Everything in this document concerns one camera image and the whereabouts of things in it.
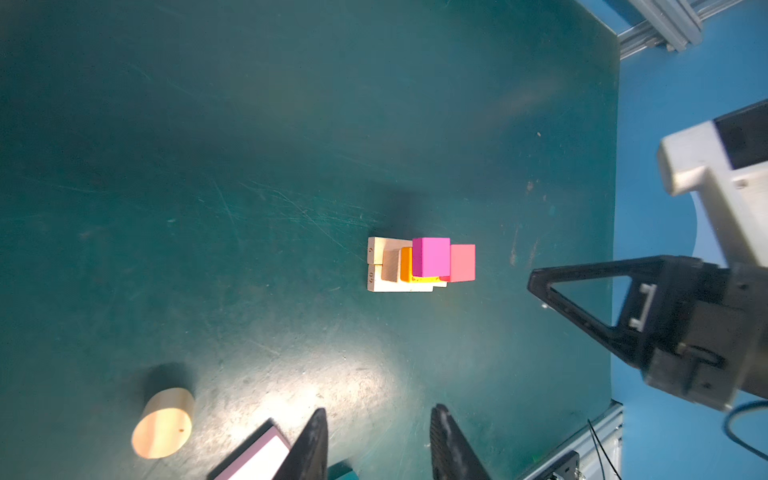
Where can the aluminium front rail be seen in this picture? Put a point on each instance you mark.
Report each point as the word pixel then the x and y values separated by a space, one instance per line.
pixel 594 452

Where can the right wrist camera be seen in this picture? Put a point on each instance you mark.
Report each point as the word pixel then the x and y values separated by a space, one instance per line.
pixel 724 161

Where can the natural wood block long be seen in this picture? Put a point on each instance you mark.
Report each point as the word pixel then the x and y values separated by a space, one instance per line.
pixel 377 284

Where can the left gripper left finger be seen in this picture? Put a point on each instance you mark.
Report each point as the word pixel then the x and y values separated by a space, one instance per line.
pixel 308 458

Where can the natural wood block diagonal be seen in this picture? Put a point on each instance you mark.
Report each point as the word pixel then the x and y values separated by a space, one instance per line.
pixel 385 252

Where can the small wood cylinder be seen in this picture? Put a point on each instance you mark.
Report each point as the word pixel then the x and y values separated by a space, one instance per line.
pixel 166 424

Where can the teal cube block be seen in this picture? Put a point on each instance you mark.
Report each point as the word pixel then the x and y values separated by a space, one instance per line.
pixel 342 471

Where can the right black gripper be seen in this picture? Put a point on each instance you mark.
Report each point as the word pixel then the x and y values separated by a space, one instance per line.
pixel 694 330

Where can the right aluminium frame post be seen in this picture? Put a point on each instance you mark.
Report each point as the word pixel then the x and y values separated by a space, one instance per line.
pixel 674 24

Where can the orange rectangular block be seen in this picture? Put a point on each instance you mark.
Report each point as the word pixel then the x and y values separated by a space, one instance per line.
pixel 406 269

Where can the pink rectangular block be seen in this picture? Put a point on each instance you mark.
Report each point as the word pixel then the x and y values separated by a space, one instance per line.
pixel 258 457

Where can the magenta cube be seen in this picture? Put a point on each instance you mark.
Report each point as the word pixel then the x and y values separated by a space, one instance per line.
pixel 463 264
pixel 431 257

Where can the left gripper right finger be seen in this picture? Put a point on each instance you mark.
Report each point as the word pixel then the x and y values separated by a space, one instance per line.
pixel 452 457

